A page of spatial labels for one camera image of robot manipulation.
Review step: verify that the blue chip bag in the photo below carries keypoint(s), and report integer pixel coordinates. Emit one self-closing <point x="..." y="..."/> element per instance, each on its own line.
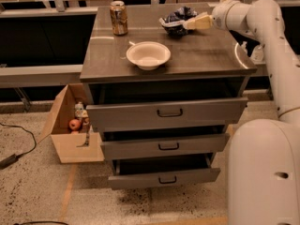
<point x="173" y="24"/>

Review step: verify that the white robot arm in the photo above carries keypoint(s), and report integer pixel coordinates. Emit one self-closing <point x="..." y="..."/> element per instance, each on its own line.
<point x="263" y="168"/>

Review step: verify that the white paper bowl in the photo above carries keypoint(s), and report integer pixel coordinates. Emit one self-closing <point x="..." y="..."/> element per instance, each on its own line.
<point x="148" y="55"/>

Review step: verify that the clear sanitizer bottle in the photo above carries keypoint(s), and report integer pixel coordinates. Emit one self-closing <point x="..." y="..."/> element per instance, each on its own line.
<point x="257" y="54"/>

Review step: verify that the gold soda can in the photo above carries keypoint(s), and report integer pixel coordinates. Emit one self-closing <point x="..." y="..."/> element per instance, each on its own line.
<point x="119" y="18"/>

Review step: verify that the grey drawer cabinet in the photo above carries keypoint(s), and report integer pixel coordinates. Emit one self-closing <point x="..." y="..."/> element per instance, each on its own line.
<point x="207" y="64"/>

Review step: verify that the middle grey drawer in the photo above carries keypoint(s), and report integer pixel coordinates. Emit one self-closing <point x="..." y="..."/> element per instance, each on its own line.
<point x="165" y="147"/>

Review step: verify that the grey drawer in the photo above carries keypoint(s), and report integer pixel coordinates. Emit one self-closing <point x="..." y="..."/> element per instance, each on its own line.
<point x="159" y="115"/>
<point x="163" y="179"/>
<point x="165" y="147"/>

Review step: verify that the top grey drawer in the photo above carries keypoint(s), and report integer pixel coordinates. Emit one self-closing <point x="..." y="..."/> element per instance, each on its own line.
<point x="159" y="115"/>

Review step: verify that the red apple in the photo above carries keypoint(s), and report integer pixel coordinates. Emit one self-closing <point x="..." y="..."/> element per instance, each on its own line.
<point x="74" y="124"/>

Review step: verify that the bottom grey drawer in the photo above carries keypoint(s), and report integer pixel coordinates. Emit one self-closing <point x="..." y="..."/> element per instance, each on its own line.
<point x="163" y="179"/>

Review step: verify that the open cardboard box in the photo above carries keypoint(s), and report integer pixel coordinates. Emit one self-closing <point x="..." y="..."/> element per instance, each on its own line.
<point x="71" y="146"/>

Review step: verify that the grey metal rail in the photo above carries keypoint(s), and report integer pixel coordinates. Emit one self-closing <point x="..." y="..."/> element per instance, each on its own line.
<point x="11" y="77"/>

